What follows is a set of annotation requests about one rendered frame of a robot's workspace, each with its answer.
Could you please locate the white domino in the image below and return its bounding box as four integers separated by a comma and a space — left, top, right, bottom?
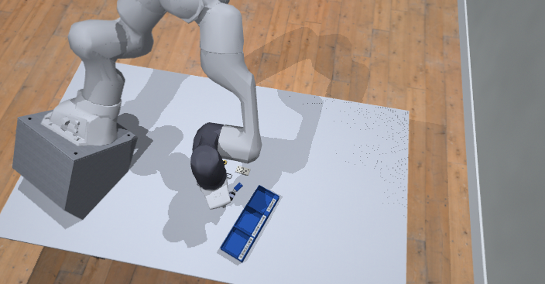
235, 166, 250, 176

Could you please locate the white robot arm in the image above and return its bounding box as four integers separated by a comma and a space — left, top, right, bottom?
41, 0, 262, 210

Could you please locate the blue three-compartment tray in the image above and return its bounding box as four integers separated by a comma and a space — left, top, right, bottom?
221, 185, 279, 262

